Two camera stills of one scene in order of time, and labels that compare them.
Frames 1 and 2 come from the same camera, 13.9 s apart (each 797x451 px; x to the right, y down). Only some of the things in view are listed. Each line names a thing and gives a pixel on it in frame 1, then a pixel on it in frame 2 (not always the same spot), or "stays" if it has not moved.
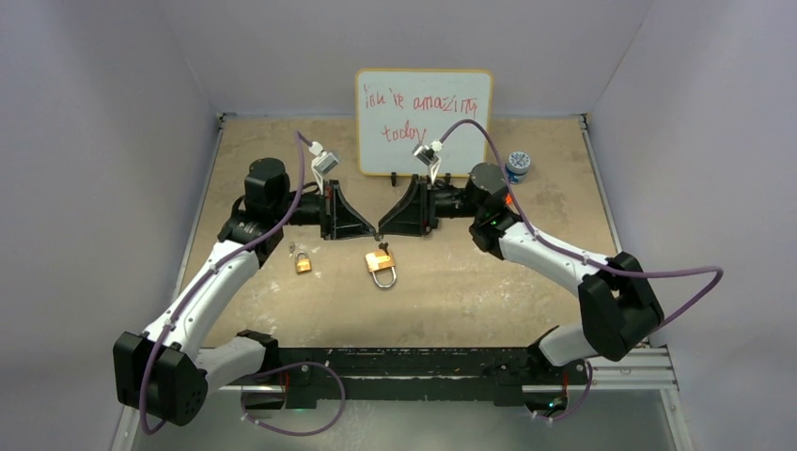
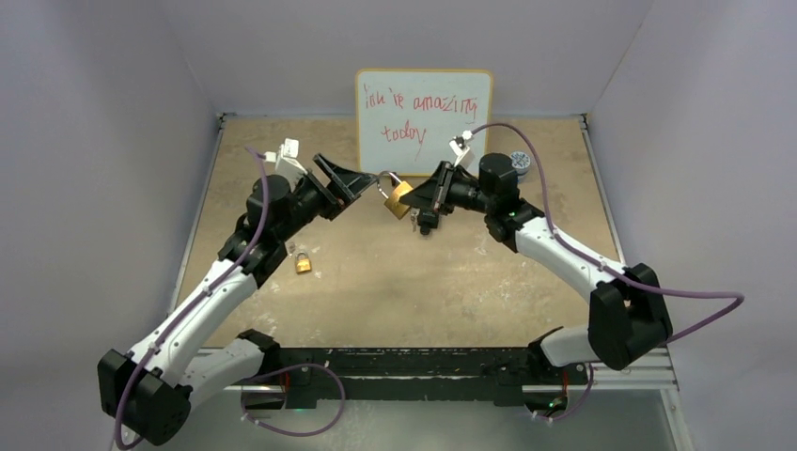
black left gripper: x=343 y=219 -> x=347 y=184
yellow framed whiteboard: x=398 y=109 stays
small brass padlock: x=303 y=262 stays
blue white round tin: x=517 y=166 stays
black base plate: x=500 y=375 stays
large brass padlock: x=380 y=261 -> x=397 y=208
